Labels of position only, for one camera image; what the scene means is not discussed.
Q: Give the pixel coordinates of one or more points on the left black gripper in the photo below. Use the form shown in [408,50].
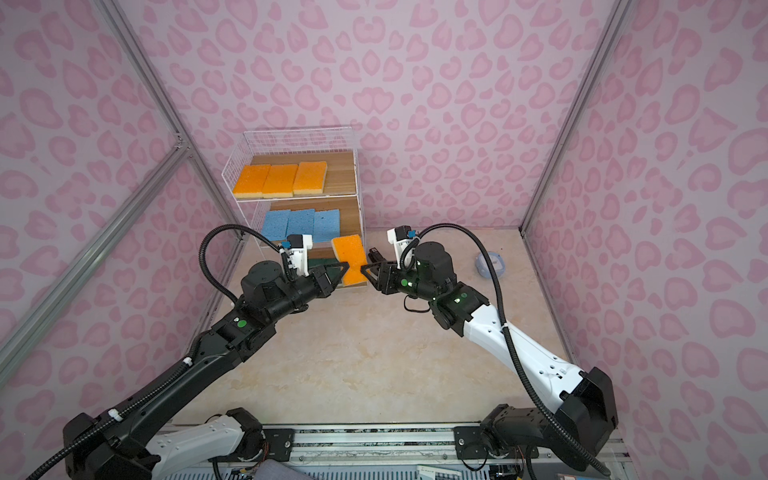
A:
[333,280]

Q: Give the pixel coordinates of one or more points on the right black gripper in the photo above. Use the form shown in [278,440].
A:
[384,284]

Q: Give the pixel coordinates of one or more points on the orange sponge back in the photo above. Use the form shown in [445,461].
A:
[350,249]

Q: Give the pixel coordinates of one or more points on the orange sponge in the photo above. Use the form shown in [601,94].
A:
[251,181]
[350,249]
[310,178]
[279,182]

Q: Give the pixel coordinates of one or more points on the blue sponge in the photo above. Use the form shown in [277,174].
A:
[301,222]
[275,225]
[326,225]

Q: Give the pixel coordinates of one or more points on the green sponge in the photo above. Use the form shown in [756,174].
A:
[312,263]

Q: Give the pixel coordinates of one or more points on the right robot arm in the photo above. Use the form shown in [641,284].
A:
[574,411]

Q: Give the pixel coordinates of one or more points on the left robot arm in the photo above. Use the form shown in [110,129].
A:
[115,444]

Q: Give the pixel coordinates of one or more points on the light blue round container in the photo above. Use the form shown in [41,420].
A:
[496,265]

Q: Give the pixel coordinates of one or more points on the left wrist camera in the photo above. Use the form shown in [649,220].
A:
[295,254]

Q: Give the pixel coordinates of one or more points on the white wire wooden shelf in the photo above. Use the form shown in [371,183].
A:
[337,146]

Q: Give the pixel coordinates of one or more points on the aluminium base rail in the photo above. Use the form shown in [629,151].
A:
[222,449]

